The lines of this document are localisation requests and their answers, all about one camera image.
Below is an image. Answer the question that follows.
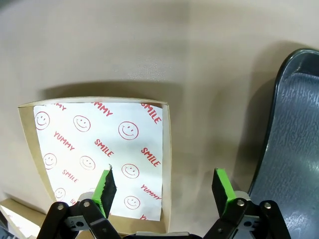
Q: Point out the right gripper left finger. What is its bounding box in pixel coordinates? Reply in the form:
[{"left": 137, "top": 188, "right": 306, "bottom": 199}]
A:
[{"left": 37, "top": 163, "right": 120, "bottom": 239}]

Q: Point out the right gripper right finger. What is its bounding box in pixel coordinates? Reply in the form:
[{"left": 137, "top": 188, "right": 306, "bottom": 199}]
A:
[{"left": 202, "top": 168, "right": 292, "bottom": 239}]

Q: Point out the white smiley print paper liner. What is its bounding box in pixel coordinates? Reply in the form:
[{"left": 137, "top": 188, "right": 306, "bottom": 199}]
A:
[
  {"left": 0, "top": 206, "right": 17, "bottom": 239},
  {"left": 33, "top": 102, "right": 164, "bottom": 222}
]

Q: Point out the brown kraft paper box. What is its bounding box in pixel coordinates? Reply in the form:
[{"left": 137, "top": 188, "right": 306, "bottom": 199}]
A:
[
  {"left": 17, "top": 96, "right": 173, "bottom": 236},
  {"left": 0, "top": 198, "right": 50, "bottom": 239}
]

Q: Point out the dark plastic serving tray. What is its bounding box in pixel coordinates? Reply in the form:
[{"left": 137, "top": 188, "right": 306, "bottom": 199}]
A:
[{"left": 248, "top": 47, "right": 319, "bottom": 239}]

